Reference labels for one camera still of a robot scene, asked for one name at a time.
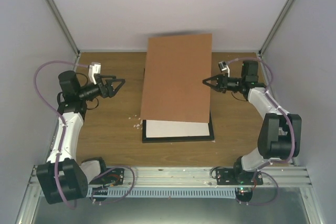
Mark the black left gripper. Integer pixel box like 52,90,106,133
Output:
78,75,125,101

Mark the brown backing board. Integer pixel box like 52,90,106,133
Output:
141,34,212,123

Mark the black picture frame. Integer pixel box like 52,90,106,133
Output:
141,68,215,144

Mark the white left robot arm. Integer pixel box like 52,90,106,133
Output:
36,70,125,205

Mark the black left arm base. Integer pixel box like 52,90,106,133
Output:
89,168,124,187

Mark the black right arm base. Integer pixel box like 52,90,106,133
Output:
209,166,264,186

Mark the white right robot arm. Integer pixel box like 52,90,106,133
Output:
202,58,302,185

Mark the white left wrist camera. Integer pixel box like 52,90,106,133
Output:
88,62,101,84

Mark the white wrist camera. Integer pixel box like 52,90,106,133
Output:
218,61,230,77
88,62,101,84

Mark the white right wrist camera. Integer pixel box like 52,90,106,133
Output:
218,61,230,77

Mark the aluminium mounting rail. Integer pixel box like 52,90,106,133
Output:
28,165,313,187

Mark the grey slotted cable duct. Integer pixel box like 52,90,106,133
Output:
94,187,236,199

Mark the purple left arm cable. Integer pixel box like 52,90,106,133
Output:
33,60,136,210

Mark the aluminium enclosure frame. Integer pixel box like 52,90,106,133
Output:
15,0,336,224

